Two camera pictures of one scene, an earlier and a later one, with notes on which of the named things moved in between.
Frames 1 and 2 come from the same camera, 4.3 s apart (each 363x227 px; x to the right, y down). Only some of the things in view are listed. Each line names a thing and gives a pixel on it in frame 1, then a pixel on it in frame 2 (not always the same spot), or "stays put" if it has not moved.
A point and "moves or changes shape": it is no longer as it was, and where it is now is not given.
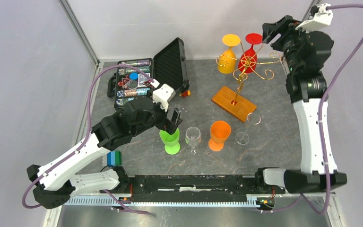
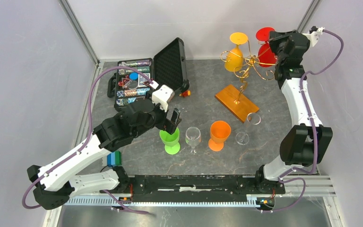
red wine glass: (247, 61) to (267, 58)
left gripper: (170, 126) stays put
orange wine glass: (220, 131) stays put
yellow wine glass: (227, 61) moves or changes shape
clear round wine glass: (193, 137) stays put
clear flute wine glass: (242, 138) stays put
